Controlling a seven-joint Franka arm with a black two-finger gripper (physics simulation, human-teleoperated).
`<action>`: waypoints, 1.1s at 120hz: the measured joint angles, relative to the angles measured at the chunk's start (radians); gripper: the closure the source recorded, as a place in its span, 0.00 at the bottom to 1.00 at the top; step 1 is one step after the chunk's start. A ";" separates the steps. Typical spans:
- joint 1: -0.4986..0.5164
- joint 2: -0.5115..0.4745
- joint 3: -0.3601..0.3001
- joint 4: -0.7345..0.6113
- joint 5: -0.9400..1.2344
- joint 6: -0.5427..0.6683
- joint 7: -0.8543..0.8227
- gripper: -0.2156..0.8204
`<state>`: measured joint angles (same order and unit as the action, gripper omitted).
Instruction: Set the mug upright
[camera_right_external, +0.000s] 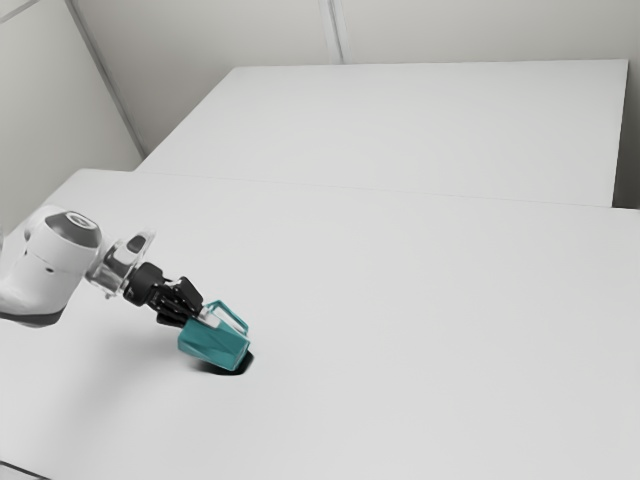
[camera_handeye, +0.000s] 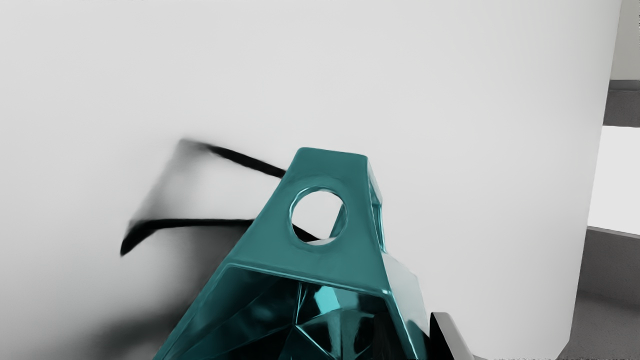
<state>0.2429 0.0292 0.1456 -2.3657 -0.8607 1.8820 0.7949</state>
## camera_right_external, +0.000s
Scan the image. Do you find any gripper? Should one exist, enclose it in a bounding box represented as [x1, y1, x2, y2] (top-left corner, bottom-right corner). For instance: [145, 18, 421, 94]
[122, 262, 223, 330]

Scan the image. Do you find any teal faceted mug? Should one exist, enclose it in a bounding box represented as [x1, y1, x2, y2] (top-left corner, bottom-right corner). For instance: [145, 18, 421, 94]
[176, 299, 251, 373]

